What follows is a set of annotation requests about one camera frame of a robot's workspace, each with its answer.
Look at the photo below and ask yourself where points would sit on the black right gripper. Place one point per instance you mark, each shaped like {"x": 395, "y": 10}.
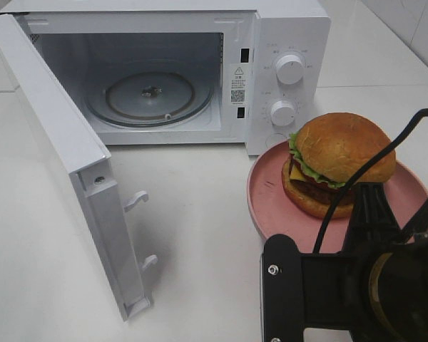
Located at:
{"x": 378, "y": 292}

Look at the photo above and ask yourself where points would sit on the pink round plate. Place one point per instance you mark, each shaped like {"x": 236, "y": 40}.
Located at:
{"x": 273, "y": 213}

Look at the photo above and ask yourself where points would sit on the round white door button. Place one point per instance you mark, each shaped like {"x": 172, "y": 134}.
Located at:
{"x": 274, "y": 139}

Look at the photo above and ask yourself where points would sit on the white microwave door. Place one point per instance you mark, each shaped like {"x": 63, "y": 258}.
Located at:
{"x": 80, "y": 162}

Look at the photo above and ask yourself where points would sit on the lower white timer knob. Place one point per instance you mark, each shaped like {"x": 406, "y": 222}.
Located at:
{"x": 282, "y": 113}

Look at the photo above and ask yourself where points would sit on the upper white power knob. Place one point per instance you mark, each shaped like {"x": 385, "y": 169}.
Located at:
{"x": 289, "y": 68}

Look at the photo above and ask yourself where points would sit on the glass microwave turntable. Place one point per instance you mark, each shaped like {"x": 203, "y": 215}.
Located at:
{"x": 148, "y": 99}

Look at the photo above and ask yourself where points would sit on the white microwave oven body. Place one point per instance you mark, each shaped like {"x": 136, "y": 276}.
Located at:
{"x": 233, "y": 45}

